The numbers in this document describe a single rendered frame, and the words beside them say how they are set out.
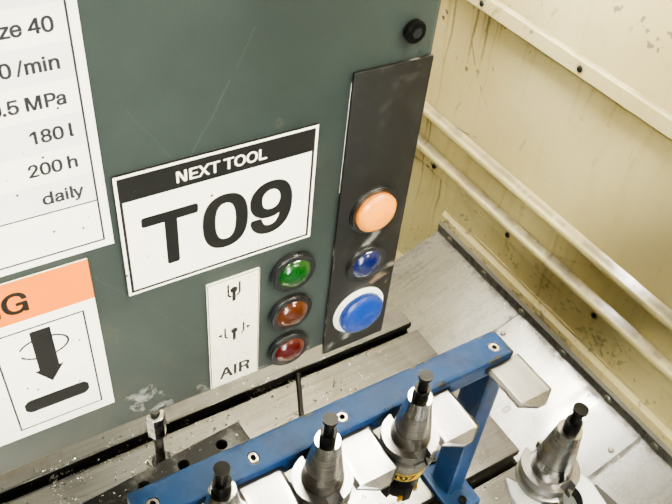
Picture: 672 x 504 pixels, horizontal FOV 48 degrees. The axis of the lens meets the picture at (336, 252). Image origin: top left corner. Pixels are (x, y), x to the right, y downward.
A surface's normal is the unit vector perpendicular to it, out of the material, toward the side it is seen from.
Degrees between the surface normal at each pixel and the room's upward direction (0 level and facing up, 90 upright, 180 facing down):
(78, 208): 90
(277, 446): 0
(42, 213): 90
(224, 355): 90
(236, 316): 90
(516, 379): 0
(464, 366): 0
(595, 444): 24
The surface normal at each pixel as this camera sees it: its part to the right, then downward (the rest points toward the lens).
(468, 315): -0.27, -0.54
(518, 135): -0.86, 0.29
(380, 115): 0.51, 0.61
